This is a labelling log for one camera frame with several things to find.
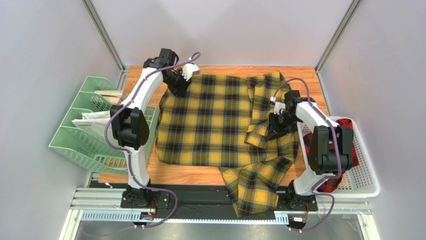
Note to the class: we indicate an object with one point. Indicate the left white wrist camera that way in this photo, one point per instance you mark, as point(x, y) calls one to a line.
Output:
point(189, 70)

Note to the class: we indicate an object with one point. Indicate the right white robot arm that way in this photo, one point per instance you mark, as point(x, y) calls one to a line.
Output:
point(307, 111)

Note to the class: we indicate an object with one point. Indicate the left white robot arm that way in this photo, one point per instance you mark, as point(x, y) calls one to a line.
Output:
point(129, 125)

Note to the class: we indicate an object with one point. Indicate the papers in file rack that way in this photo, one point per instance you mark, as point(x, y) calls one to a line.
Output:
point(93, 122)

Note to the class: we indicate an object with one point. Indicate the yellow plaid long sleeve shirt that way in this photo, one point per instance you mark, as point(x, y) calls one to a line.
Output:
point(222, 121)

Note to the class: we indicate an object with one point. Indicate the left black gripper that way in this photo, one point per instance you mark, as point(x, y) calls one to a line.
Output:
point(181, 91)

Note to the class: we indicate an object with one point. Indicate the aluminium frame rail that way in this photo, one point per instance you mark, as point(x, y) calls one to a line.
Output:
point(93, 204)

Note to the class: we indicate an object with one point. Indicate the green plastic file rack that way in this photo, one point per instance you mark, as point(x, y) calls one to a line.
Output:
point(81, 147)

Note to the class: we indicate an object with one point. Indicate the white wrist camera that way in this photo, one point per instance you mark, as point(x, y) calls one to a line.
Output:
point(189, 70)
point(278, 107)

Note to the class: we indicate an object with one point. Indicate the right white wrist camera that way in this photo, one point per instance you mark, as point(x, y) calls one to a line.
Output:
point(278, 107)

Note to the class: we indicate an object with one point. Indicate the red plaid long sleeve shirt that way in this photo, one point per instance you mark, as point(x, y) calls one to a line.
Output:
point(321, 155)

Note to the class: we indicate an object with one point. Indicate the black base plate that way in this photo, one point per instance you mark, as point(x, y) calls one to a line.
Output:
point(201, 202)

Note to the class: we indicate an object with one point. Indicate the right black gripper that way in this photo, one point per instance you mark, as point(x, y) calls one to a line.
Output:
point(275, 126)

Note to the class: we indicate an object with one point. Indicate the white plastic basket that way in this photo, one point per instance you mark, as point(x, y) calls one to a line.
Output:
point(359, 182)

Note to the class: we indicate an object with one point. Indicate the book in file rack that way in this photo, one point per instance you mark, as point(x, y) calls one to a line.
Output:
point(115, 97)

